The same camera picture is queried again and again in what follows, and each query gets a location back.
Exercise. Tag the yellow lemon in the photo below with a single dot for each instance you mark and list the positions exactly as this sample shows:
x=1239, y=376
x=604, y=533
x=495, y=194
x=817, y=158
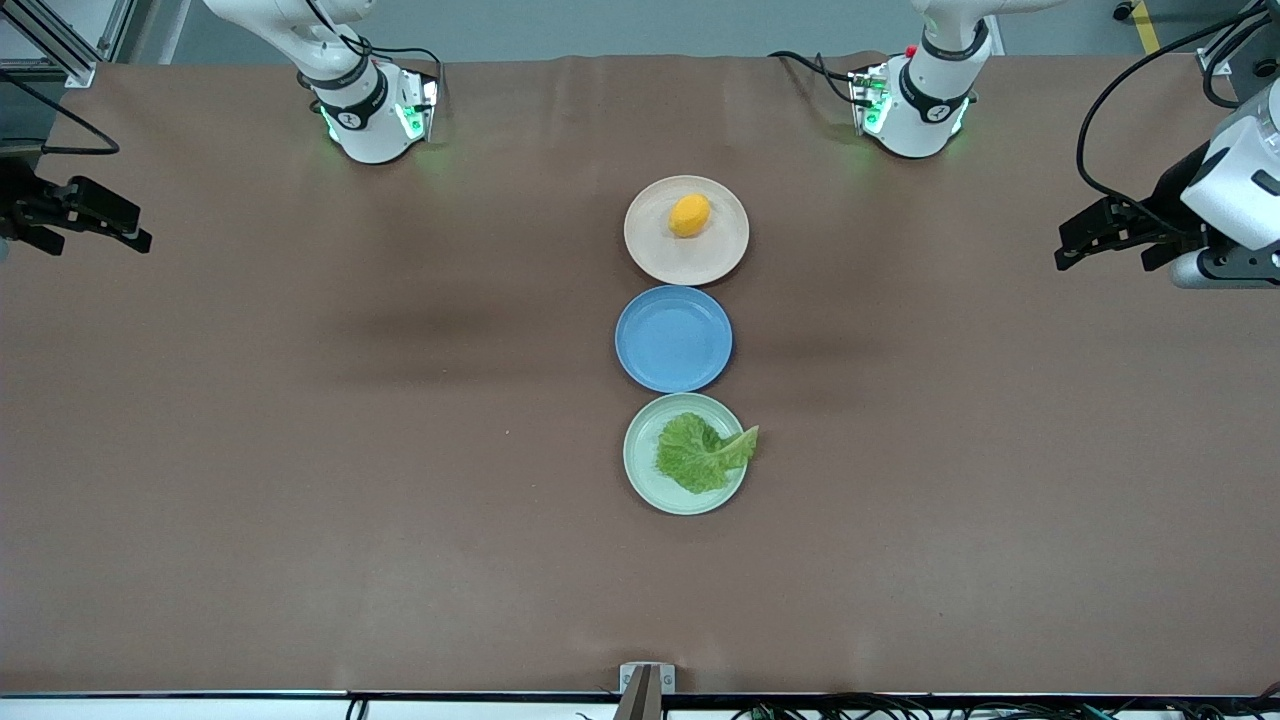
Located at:
x=690, y=215

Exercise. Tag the yellow floor tape strip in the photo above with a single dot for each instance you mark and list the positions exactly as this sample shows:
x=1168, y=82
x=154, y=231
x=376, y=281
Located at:
x=1147, y=28

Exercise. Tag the blue round plate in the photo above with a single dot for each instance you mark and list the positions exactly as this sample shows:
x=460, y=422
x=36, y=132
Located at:
x=673, y=340

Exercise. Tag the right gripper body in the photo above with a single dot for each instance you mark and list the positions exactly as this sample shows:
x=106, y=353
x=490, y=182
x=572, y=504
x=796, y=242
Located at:
x=22, y=212

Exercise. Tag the aluminium frame profile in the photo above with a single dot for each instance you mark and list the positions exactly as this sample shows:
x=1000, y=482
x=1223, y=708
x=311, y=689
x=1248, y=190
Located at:
x=120, y=25
x=78, y=72
x=1215, y=60

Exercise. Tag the brown table mat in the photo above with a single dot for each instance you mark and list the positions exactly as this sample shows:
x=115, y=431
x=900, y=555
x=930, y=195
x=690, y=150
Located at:
x=400, y=550

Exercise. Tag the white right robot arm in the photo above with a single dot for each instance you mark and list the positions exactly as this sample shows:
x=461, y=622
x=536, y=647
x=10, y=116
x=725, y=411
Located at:
x=365, y=135

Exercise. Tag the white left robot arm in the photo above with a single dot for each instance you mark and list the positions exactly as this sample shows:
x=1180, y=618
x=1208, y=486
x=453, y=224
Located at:
x=915, y=125

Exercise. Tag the pale green round plate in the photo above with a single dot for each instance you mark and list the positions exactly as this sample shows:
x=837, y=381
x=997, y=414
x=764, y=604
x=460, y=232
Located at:
x=645, y=470

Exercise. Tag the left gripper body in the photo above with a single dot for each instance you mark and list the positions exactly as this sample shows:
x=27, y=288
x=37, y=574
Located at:
x=1168, y=213

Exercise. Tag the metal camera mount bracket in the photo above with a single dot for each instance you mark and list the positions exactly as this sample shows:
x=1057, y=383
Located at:
x=647, y=690

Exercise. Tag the black caster wheel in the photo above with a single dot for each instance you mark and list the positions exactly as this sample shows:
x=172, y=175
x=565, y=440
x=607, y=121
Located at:
x=1124, y=10

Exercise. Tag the beige round plate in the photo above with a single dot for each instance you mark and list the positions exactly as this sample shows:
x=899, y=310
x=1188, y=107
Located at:
x=700, y=255

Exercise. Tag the green lettuce leaf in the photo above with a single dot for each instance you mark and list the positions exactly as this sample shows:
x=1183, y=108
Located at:
x=695, y=455

